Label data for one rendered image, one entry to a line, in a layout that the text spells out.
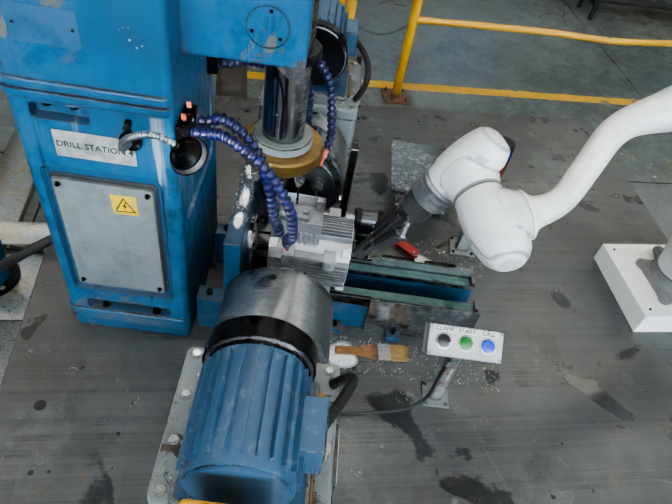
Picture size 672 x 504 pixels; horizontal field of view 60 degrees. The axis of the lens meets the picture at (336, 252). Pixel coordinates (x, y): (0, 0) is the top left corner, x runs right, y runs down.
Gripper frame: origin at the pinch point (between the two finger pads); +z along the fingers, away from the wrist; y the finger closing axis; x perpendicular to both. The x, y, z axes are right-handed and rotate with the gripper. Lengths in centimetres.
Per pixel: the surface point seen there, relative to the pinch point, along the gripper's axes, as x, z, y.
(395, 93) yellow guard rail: 81, 76, -253
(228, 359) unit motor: -32, -10, 51
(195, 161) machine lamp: -48, -15, 22
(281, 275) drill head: -19.0, 3.7, 17.6
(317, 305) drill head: -10.2, 2.3, 21.7
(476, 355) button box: 25.6, -8.8, 23.2
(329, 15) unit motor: -27, -14, -64
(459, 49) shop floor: 129, 54, -341
